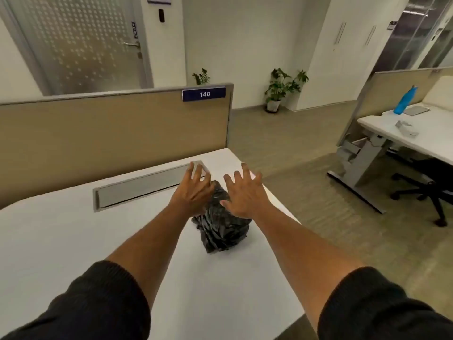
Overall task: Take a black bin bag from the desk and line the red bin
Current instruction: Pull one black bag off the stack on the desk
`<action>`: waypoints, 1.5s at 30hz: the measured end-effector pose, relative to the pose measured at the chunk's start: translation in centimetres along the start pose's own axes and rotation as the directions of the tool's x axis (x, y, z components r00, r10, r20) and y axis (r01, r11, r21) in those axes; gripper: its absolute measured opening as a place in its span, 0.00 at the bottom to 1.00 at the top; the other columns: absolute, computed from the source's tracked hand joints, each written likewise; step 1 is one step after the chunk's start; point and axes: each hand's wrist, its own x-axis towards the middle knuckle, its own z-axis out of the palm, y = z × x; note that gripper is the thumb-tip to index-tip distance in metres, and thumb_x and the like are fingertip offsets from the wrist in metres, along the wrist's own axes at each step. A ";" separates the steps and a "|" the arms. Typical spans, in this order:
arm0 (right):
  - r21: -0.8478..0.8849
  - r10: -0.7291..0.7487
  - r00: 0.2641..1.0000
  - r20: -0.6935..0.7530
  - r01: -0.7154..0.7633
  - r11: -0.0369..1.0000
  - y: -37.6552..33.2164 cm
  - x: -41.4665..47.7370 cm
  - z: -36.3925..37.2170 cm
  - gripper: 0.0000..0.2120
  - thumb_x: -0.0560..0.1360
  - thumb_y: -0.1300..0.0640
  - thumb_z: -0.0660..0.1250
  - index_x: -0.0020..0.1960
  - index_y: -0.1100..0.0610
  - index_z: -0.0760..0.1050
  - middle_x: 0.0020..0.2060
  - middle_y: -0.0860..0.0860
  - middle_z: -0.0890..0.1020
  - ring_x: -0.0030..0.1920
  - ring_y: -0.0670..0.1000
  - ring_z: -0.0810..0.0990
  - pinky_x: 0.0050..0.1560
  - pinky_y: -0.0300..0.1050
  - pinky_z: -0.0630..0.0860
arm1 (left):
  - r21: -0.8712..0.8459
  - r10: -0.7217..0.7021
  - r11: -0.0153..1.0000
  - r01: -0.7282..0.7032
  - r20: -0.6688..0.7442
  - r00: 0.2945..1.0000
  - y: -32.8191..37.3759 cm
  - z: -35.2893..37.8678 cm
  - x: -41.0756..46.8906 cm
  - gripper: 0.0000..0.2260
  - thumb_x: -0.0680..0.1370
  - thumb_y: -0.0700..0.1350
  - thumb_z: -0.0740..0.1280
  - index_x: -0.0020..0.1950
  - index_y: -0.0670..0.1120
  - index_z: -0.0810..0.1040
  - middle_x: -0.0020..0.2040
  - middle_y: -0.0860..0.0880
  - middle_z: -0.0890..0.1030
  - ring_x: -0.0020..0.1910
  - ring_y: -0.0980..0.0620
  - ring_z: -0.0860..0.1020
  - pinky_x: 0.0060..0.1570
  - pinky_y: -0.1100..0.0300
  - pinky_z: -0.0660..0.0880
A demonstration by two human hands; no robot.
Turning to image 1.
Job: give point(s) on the person's right hand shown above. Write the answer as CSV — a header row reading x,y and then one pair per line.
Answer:
x,y
249,198

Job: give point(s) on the person's left hand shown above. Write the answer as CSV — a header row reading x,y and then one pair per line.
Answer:
x,y
191,196

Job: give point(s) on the person's left fingers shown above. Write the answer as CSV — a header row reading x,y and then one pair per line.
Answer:
x,y
198,173

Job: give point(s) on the person's right middle finger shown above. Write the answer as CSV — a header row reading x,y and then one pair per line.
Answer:
x,y
238,178

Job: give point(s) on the person's right little finger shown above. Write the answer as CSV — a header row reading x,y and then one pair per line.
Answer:
x,y
258,179

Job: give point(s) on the person's right thumb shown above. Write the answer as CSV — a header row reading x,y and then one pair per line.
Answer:
x,y
226,205

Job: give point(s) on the person's left forearm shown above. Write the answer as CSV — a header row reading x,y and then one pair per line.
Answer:
x,y
155,244

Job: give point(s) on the person's right forearm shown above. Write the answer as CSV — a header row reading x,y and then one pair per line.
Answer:
x,y
300,258

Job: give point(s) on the black plastic bag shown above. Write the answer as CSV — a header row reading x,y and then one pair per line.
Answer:
x,y
219,228

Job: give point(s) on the white plant pot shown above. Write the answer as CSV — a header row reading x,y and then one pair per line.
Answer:
x,y
273,106

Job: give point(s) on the blue number label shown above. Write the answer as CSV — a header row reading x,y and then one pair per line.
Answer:
x,y
204,94

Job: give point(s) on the small green plant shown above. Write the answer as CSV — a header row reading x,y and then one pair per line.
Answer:
x,y
201,78

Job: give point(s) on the large green potted plant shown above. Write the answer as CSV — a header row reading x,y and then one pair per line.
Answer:
x,y
283,84

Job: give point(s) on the beige desk partition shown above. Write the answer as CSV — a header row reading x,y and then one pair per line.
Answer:
x,y
106,138
393,92

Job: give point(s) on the white tall cabinet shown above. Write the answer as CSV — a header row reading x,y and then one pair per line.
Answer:
x,y
343,49

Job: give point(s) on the crumpled clear plastic wrapper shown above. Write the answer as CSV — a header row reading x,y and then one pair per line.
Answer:
x,y
407,128

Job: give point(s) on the black card reader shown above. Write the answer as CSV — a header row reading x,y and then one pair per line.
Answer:
x,y
161,15

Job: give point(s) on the blue water bottle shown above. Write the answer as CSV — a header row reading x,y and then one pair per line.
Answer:
x,y
405,100

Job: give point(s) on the person's black left sleeve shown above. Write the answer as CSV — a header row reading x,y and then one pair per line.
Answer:
x,y
88,304

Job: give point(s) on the person's black sleeve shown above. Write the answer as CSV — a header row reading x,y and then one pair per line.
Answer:
x,y
88,304
375,308

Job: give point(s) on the grey flat tablet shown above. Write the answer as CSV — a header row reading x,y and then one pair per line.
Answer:
x,y
416,110

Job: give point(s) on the black office chair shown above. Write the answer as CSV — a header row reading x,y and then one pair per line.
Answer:
x,y
431,184

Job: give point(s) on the person's black right sleeve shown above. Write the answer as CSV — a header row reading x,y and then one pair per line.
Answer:
x,y
375,308

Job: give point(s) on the frosted glass door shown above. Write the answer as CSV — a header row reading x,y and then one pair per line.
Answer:
x,y
81,42

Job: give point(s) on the dark glass door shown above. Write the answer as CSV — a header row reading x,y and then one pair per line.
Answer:
x,y
407,31

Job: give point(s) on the grey desk leg frame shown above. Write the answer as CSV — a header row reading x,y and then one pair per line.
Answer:
x,y
361,162

